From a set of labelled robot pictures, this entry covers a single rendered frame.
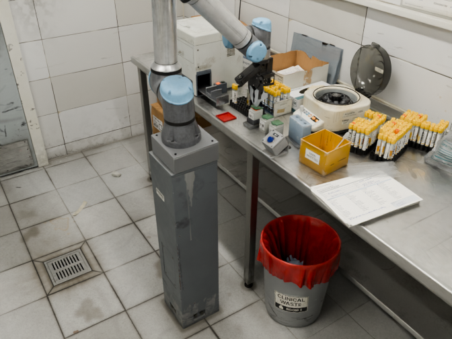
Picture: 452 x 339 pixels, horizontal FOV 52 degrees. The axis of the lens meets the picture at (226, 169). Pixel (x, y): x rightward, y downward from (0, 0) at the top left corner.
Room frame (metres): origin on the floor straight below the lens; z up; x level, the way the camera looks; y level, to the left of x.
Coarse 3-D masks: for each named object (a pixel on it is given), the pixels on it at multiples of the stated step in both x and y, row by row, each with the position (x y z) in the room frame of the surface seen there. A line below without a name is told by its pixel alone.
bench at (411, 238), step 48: (144, 96) 2.62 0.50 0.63; (240, 96) 2.09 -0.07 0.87; (240, 144) 1.68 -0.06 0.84; (288, 192) 2.12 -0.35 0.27; (432, 192) 1.29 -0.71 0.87; (384, 240) 1.05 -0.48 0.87; (432, 240) 1.05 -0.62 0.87; (384, 288) 1.41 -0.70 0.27; (432, 288) 0.89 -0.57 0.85; (432, 336) 1.16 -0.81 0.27
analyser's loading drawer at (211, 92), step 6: (204, 84) 2.14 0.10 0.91; (198, 90) 2.08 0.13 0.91; (204, 90) 2.07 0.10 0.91; (210, 90) 2.04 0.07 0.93; (216, 90) 2.00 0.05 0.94; (210, 96) 2.00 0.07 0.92; (216, 96) 2.00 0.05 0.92; (222, 96) 1.95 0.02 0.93; (228, 96) 1.97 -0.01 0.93; (216, 102) 1.94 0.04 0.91; (222, 102) 1.95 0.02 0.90; (228, 102) 1.97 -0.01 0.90
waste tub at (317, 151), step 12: (324, 132) 1.57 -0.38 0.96; (312, 144) 1.53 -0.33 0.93; (324, 144) 1.56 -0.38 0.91; (336, 144) 1.52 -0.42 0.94; (348, 144) 1.46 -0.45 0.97; (300, 156) 1.49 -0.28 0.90; (312, 156) 1.44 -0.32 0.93; (324, 156) 1.40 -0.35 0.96; (336, 156) 1.42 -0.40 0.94; (348, 156) 1.47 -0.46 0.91; (312, 168) 1.44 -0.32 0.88; (324, 168) 1.39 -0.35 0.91; (336, 168) 1.43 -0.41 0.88
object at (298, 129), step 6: (294, 120) 1.65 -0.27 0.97; (300, 120) 1.64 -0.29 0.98; (306, 120) 1.64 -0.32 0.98; (294, 126) 1.64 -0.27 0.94; (300, 126) 1.61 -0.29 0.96; (306, 126) 1.59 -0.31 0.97; (294, 132) 1.64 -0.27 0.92; (300, 132) 1.60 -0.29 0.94; (306, 132) 1.60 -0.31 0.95; (288, 138) 1.66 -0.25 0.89; (294, 138) 1.64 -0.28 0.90; (300, 138) 1.60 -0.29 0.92; (294, 144) 1.61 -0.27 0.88; (300, 144) 1.59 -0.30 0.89
